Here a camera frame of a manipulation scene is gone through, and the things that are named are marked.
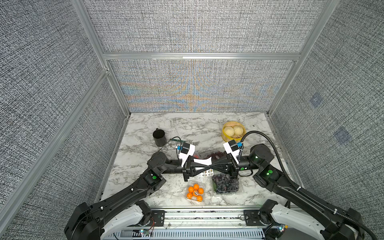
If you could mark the clear box of oranges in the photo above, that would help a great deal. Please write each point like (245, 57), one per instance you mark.
(195, 186)

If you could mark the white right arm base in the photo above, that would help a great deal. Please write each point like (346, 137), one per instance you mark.
(272, 212)

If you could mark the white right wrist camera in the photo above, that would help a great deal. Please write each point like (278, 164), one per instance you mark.
(233, 148)

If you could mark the clear box of blueberries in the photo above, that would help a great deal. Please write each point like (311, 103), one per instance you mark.
(223, 184)

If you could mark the yellow bamboo steamer basket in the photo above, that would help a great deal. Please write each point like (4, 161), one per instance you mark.
(236, 138)

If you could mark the clear box green red grapes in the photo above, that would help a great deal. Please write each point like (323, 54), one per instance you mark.
(216, 156)

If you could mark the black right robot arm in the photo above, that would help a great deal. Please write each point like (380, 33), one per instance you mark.
(320, 219)

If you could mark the left steamed bun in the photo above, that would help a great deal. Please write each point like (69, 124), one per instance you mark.
(229, 131)

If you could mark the white fruit sticker sheet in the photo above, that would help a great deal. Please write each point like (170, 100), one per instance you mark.
(205, 163)

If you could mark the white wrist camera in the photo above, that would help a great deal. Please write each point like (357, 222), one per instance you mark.
(233, 148)
(185, 151)

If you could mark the black metal cup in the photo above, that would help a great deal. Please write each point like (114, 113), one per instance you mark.
(159, 137)

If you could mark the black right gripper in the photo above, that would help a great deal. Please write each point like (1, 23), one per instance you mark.
(234, 167)

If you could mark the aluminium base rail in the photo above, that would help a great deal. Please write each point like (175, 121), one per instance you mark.
(202, 223)

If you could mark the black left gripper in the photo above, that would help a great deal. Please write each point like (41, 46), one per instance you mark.
(189, 168)

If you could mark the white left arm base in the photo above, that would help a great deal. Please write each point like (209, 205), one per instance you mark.
(138, 214)

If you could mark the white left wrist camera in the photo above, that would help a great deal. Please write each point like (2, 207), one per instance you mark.
(185, 151)

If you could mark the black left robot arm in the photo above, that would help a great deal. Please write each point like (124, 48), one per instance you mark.
(127, 207)

